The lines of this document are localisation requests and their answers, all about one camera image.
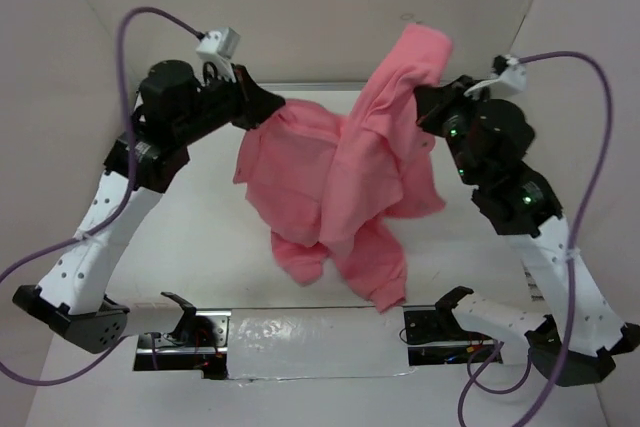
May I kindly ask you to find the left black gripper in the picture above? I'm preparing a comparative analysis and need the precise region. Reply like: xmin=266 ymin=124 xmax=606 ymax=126
xmin=174 ymin=62 xmax=284 ymax=145

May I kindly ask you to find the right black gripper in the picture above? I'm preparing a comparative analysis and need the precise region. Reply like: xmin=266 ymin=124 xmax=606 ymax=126
xmin=414 ymin=73 xmax=492 ymax=183

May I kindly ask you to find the pink zip jacket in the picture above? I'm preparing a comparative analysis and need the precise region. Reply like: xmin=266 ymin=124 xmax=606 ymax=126
xmin=234 ymin=24 xmax=453 ymax=312

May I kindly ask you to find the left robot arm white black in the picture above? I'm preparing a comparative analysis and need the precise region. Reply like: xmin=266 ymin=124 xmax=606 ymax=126
xmin=13 ymin=60 xmax=285 ymax=354

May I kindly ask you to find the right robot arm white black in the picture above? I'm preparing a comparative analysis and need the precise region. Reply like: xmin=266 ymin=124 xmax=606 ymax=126
xmin=414 ymin=76 xmax=639 ymax=387

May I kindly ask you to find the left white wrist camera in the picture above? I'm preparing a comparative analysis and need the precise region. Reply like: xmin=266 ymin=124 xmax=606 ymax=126
xmin=196 ymin=27 xmax=241 ymax=69

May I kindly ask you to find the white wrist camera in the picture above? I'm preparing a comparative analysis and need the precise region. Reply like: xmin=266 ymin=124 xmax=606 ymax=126
xmin=196 ymin=27 xmax=241 ymax=69
xmin=464 ymin=54 xmax=527 ymax=99

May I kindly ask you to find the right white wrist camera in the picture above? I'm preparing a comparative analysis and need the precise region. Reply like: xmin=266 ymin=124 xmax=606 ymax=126
xmin=464 ymin=54 xmax=527 ymax=99

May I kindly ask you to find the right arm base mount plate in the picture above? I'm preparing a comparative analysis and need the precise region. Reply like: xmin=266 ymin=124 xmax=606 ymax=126
xmin=398 ymin=306 xmax=494 ymax=367

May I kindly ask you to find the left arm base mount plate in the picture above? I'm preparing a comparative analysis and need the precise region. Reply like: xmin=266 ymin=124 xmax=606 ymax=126
xmin=133 ymin=312 xmax=230 ymax=380

